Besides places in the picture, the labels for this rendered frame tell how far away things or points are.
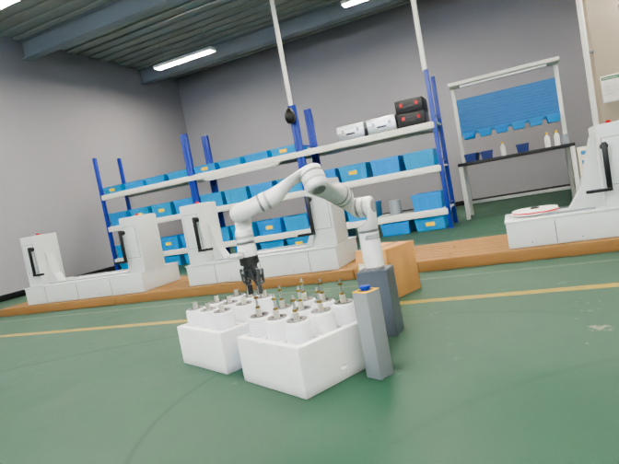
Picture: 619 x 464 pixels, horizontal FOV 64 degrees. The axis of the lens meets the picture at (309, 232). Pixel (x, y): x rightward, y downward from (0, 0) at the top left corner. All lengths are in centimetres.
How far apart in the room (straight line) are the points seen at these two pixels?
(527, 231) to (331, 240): 143
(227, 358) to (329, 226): 200
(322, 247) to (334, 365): 221
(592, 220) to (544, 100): 414
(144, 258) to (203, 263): 70
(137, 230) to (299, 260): 171
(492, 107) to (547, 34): 289
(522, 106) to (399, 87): 334
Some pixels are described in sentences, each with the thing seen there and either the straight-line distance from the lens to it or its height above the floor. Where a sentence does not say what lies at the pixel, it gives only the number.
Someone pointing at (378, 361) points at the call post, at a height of 7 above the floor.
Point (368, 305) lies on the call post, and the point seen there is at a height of 27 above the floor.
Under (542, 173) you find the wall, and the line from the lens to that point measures 996.
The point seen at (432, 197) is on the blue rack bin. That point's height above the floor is 40.
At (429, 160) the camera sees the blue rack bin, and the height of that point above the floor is 86.
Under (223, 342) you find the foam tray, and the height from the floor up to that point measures 14.
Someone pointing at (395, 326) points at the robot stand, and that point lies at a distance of 224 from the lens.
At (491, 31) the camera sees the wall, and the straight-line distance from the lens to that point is 1023.
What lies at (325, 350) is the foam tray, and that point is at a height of 13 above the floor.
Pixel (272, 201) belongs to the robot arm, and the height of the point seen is 68.
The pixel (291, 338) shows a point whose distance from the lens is 176.
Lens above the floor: 67
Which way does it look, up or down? 4 degrees down
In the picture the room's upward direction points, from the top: 10 degrees counter-clockwise
